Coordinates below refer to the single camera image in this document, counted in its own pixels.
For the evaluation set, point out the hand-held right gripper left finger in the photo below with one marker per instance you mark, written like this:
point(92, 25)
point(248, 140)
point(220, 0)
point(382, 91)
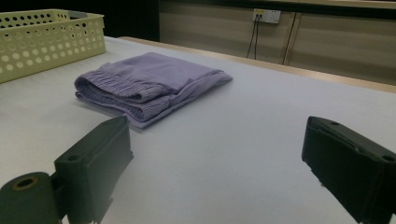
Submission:
point(93, 161)

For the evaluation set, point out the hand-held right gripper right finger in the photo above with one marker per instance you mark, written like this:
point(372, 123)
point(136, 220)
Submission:
point(348, 161)

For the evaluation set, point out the pale green perforated basket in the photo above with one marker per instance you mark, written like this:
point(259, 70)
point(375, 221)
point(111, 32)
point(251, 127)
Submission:
point(40, 43)

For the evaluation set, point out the white wall socket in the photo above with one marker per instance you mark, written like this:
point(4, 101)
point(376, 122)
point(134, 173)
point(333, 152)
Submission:
point(267, 15)

